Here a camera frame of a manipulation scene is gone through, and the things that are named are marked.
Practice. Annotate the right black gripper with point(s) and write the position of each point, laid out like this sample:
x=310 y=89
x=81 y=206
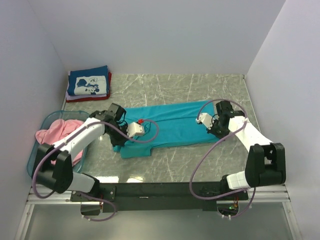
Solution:
x=212 y=131

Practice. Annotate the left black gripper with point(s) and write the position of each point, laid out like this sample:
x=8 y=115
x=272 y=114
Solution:
x=120 y=142

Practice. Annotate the teal t-shirt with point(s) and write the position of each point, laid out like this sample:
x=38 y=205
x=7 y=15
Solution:
x=177 y=127

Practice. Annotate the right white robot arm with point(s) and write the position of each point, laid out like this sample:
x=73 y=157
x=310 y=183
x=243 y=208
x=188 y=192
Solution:
x=266 y=160

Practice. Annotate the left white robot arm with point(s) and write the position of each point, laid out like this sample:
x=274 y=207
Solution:
x=53 y=162

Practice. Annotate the pink t-shirt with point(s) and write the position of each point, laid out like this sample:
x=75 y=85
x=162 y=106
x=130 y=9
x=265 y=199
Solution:
x=58 y=130

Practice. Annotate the folded blue printed t-shirt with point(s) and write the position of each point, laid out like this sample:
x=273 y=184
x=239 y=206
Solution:
x=94 y=81

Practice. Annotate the folded red t-shirt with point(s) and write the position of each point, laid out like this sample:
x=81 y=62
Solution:
x=95 y=98

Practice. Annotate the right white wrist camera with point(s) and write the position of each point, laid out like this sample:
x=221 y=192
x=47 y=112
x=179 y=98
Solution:
x=205 y=119

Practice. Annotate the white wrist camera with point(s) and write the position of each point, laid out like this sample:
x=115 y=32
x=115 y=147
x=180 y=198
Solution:
x=205 y=119
x=135 y=129

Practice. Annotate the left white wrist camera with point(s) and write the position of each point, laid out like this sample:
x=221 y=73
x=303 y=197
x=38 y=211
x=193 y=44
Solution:
x=135 y=129

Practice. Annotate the aluminium rail frame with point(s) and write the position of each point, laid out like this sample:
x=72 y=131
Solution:
x=264 y=194

